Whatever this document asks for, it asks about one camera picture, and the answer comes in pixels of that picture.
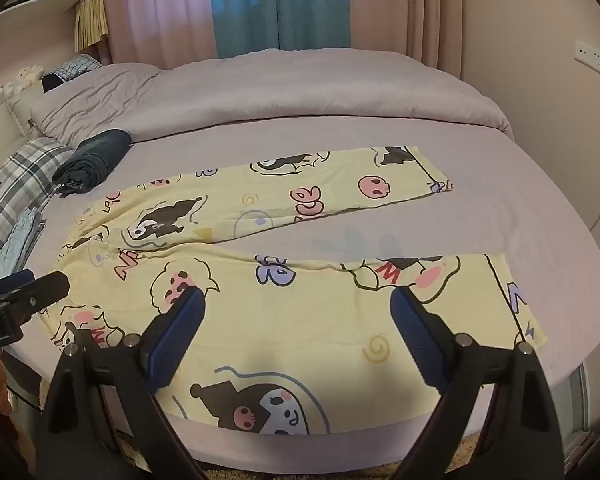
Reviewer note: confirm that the stack of folded blue clothes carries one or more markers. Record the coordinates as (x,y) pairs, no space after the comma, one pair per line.
(10,240)

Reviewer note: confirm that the white plush toys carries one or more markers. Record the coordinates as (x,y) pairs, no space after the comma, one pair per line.
(10,87)

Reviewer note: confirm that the pink curtain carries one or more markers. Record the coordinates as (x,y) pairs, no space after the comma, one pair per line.
(155,10)
(405,15)

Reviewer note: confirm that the grey plaid pillow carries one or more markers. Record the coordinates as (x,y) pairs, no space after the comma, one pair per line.
(27,175)

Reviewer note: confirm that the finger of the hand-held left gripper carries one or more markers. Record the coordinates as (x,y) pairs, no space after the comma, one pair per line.
(47,292)
(10,284)

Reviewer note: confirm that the white wall shelf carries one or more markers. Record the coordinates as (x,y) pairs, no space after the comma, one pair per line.
(50,1)

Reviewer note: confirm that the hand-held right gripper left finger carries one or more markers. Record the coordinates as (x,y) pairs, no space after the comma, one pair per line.
(180,332)

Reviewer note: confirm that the blue curtain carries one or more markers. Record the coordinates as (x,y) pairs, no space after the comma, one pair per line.
(280,5)

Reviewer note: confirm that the white wall power strip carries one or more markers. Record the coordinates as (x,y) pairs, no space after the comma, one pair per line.
(597,59)

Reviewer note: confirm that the dark rolled cloth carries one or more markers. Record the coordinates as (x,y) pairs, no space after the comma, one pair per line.
(95,157)

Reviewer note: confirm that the bed with pink sheet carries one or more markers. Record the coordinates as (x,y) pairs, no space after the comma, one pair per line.
(480,220)

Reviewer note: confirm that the pink pillow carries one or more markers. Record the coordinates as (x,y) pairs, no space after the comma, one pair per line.
(280,90)

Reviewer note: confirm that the blue plaid cloth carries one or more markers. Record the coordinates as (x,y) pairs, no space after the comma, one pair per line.
(75,71)

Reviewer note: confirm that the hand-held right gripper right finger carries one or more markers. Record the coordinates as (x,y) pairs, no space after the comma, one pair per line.
(420,335)

